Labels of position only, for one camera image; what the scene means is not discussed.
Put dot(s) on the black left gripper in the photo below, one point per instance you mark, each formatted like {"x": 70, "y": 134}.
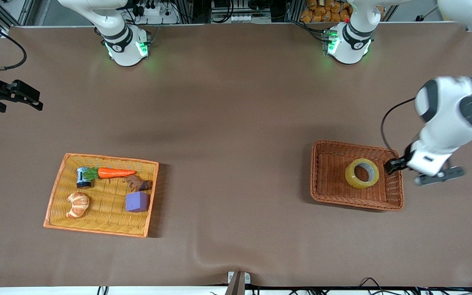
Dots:
{"x": 395, "y": 164}

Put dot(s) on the yellowish clear packing tape roll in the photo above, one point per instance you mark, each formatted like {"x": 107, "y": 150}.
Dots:
{"x": 352, "y": 178}

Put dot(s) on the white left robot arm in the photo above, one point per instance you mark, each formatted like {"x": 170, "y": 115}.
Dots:
{"x": 445, "y": 123}

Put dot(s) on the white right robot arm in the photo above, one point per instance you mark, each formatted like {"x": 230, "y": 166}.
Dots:
{"x": 123, "y": 49}

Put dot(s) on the brown wicker basket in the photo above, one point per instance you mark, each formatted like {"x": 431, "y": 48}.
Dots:
{"x": 330, "y": 180}

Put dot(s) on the orange toy carrot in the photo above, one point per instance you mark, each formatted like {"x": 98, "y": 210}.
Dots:
{"x": 115, "y": 173}

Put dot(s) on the toy croissant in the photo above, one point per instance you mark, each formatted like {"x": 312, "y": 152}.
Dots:
{"x": 78, "y": 204}

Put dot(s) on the brown toy chunk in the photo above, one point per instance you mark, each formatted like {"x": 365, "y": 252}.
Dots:
{"x": 137, "y": 183}

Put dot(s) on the yellow orange-rimmed wicker tray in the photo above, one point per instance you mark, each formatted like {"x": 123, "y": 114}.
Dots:
{"x": 96, "y": 223}

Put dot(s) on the purple foam cube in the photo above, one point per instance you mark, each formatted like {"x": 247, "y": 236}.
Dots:
{"x": 137, "y": 202}

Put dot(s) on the white power strip with plugs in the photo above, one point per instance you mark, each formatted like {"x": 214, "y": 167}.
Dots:
{"x": 158, "y": 14}

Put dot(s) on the pile of toy breads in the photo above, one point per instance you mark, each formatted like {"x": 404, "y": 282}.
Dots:
{"x": 322, "y": 11}

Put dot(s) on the small white power strip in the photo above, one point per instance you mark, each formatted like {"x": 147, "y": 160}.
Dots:
{"x": 244, "y": 18}

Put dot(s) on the aluminium frame profile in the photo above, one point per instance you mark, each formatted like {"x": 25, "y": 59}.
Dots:
{"x": 2, "y": 16}

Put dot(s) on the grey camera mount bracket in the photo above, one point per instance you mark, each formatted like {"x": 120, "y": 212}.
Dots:
{"x": 238, "y": 282}

